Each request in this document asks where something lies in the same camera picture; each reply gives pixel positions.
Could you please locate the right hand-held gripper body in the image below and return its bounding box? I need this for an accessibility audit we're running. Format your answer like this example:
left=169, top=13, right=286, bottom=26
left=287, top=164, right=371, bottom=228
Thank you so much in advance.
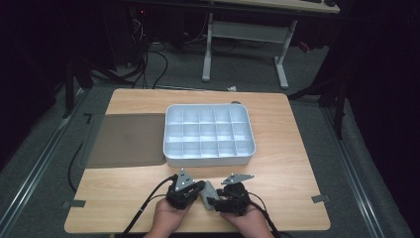
left=215, top=173, right=256, bottom=217

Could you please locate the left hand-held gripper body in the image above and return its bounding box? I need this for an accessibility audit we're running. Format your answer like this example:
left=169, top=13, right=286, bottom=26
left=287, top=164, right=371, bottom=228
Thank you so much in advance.
left=164, top=168, right=201, bottom=210

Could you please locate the grey sock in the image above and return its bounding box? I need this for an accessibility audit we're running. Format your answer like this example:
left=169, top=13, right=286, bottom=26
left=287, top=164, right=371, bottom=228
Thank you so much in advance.
left=199, top=179, right=222, bottom=211

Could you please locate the white divided storage box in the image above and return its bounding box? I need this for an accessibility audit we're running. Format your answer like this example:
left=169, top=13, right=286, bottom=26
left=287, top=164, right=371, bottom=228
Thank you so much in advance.
left=162, top=103, right=257, bottom=169

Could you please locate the grey tape strip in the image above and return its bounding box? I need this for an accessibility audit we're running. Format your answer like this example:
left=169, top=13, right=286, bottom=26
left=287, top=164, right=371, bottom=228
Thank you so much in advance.
left=310, top=193, right=331, bottom=204
left=61, top=199, right=87, bottom=209

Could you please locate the black stand leg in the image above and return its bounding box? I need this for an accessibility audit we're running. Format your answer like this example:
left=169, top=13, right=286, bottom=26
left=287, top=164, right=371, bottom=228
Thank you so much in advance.
left=286, top=74, right=349, bottom=141
left=61, top=58, right=133, bottom=120

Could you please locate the desk with white legs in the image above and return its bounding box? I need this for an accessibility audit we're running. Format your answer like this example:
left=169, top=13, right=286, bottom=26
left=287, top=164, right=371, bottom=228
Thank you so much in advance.
left=200, top=0, right=342, bottom=91

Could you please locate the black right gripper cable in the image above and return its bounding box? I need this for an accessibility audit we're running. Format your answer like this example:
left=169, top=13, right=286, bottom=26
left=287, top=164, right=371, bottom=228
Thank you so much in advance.
left=247, top=191, right=291, bottom=238

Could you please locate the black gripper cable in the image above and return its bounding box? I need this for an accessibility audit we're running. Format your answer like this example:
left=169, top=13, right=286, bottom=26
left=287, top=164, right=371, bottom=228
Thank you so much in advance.
left=120, top=174, right=178, bottom=238
left=247, top=191, right=291, bottom=238

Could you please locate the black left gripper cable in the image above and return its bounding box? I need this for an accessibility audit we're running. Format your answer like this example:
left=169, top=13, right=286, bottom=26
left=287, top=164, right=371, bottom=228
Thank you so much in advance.
left=120, top=174, right=178, bottom=238

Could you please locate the black cable beside table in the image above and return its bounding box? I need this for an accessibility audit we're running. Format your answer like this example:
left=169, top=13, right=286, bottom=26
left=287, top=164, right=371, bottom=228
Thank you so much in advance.
left=66, top=141, right=84, bottom=193

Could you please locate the metal floor rail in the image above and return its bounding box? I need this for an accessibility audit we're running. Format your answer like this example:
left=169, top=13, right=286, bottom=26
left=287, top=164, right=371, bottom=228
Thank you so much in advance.
left=0, top=88, right=87, bottom=230
left=321, top=106, right=386, bottom=238

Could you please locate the black floor cable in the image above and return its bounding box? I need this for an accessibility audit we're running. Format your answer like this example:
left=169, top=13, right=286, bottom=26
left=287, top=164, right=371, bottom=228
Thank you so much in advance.
left=131, top=42, right=169, bottom=90

